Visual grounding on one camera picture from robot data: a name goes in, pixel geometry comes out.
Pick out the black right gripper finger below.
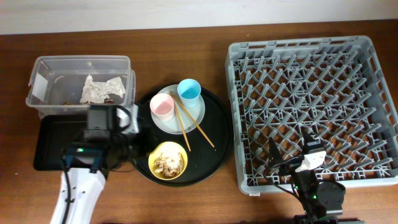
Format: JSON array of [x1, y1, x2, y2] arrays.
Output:
[[268, 138, 284, 169], [302, 129, 320, 146]]

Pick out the yellow bowl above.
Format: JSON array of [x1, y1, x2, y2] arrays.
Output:
[[148, 141, 188, 180]]

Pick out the pink cup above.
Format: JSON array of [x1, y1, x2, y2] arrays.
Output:
[[150, 93, 174, 121]]

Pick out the food scraps and rice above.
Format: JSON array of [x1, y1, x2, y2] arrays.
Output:
[[154, 151, 185, 179]]

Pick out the white napkin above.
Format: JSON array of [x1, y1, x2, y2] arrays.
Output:
[[80, 75, 126, 104]]

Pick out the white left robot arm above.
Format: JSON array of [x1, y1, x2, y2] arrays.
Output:
[[51, 104, 151, 223]]

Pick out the grey dishwasher rack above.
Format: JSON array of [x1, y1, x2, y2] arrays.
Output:
[[225, 35, 397, 196]]

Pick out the grey plate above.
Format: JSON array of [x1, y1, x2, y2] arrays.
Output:
[[150, 84, 206, 135]]

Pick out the wooden chopstick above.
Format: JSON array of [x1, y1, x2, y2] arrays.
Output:
[[172, 96, 191, 152], [169, 91, 216, 150]]

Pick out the round black tray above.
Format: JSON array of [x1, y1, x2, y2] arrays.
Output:
[[131, 88, 233, 187]]

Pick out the blue cup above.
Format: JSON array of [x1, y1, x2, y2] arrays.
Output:
[[177, 78, 201, 108]]

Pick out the black rectangular tray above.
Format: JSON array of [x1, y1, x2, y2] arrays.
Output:
[[33, 114, 124, 171]]

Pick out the clear plastic bin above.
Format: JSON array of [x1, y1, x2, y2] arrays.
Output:
[[25, 55, 136, 118]]

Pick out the white label on bin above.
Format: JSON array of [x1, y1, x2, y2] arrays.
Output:
[[32, 73, 49, 101]]

